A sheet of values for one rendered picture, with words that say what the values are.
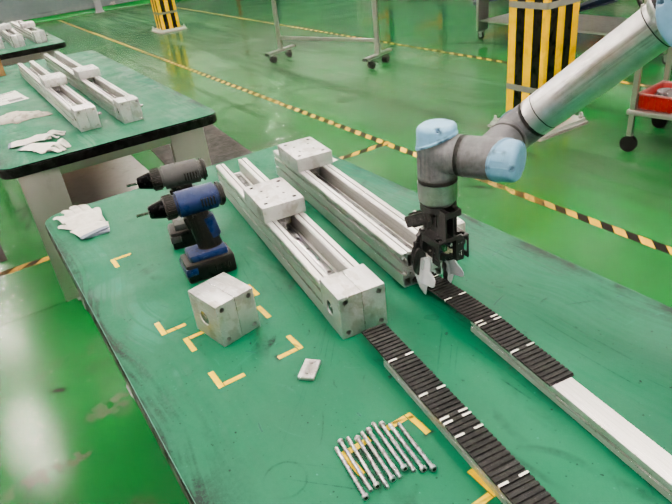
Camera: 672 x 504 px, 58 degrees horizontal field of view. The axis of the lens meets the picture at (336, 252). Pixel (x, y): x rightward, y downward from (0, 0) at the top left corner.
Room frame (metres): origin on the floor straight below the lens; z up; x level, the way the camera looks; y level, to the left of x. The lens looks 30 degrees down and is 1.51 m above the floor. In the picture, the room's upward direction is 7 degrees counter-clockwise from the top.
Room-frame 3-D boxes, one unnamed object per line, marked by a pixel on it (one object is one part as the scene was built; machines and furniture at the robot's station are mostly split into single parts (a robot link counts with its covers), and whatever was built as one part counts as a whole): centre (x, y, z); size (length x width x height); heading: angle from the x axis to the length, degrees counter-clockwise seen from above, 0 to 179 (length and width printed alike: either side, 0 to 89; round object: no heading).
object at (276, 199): (1.41, 0.14, 0.87); 0.16 x 0.11 x 0.07; 22
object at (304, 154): (1.71, 0.06, 0.87); 0.16 x 0.11 x 0.07; 22
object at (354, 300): (1.00, -0.03, 0.83); 0.12 x 0.09 x 0.10; 112
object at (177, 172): (1.44, 0.40, 0.89); 0.20 x 0.08 x 0.22; 107
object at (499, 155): (1.00, -0.30, 1.10); 0.11 x 0.11 x 0.08; 54
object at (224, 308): (1.03, 0.23, 0.83); 0.11 x 0.10 x 0.10; 131
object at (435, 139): (1.04, -0.21, 1.10); 0.09 x 0.08 x 0.11; 54
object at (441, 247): (1.04, -0.21, 0.94); 0.09 x 0.08 x 0.12; 22
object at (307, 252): (1.41, 0.14, 0.82); 0.80 x 0.10 x 0.09; 22
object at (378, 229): (1.48, -0.04, 0.82); 0.80 x 0.10 x 0.09; 22
